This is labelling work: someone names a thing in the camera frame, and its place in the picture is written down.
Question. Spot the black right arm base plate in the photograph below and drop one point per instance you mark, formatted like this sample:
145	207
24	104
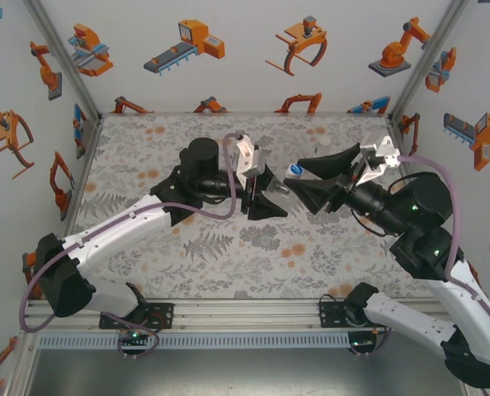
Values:
329	315

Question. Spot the aluminium frame rail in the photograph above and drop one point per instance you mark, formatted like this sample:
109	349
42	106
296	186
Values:
245	315

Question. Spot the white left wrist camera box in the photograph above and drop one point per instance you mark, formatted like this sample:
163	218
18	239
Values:
245	156

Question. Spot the small circuit board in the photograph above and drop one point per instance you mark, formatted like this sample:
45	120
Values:
133	336
360	342

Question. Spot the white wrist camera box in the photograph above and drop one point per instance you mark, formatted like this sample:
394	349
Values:
245	156
377	148

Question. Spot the aluminium frame leg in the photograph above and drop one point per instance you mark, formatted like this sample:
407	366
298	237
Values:
22	367

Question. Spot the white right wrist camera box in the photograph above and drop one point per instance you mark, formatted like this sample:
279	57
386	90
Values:
377	148

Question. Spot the aluminium frame post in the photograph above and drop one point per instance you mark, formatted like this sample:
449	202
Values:
65	62
426	62

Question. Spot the aluminium table side rail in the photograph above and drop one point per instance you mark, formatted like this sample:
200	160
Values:
393	127
86	156

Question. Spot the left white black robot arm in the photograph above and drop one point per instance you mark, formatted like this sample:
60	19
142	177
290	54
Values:
113	231

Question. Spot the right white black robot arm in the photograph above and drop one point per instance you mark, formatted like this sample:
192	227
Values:
467	301

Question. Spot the grey floral table cloth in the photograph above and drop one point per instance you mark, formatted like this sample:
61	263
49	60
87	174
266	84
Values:
228	264

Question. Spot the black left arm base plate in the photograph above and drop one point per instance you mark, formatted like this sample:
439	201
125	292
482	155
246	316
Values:
164	315

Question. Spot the clear unlabelled plastic bottle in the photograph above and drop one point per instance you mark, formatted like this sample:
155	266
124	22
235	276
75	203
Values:
280	191

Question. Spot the blue bottle cap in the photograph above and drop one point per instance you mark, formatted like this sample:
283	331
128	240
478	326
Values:
295	169

